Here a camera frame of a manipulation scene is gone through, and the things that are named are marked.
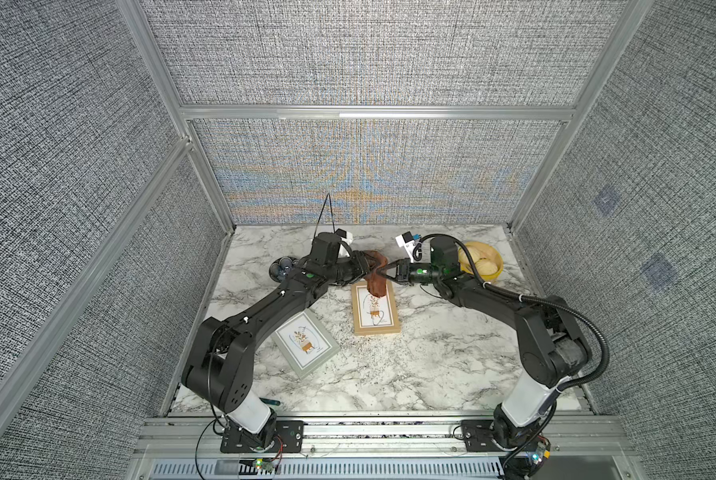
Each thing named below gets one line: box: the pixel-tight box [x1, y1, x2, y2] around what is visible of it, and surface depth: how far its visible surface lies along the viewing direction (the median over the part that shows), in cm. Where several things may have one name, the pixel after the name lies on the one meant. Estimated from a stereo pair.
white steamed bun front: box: [476, 261, 498, 275], surface depth 102 cm
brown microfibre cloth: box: [363, 250, 389, 298], surface depth 83 cm
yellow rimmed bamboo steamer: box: [458, 242, 504, 282], surface depth 103 cm
